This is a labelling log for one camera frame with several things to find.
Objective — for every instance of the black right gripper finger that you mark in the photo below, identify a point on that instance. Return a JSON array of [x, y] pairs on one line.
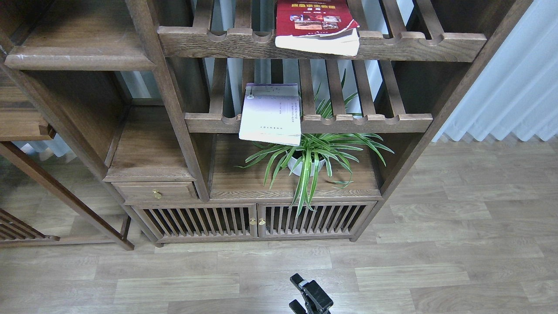
[[296, 307], [317, 301]]

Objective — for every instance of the red paperback book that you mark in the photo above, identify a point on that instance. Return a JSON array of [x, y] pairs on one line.
[[321, 26]]

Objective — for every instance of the green spider plant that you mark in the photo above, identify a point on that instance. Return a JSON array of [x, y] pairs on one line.
[[333, 147]]

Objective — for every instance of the wooden side rack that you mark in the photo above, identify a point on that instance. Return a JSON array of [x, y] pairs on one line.
[[20, 121]]

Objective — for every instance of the dark wooden bookshelf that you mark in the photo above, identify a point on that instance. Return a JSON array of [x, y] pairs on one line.
[[139, 90]]

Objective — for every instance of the white purple book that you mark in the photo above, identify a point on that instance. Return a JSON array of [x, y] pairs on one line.
[[271, 113]]

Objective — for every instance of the white pleated curtain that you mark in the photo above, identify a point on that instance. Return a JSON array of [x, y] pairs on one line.
[[517, 92]]

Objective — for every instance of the white plant pot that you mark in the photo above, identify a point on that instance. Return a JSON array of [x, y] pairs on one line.
[[296, 165]]

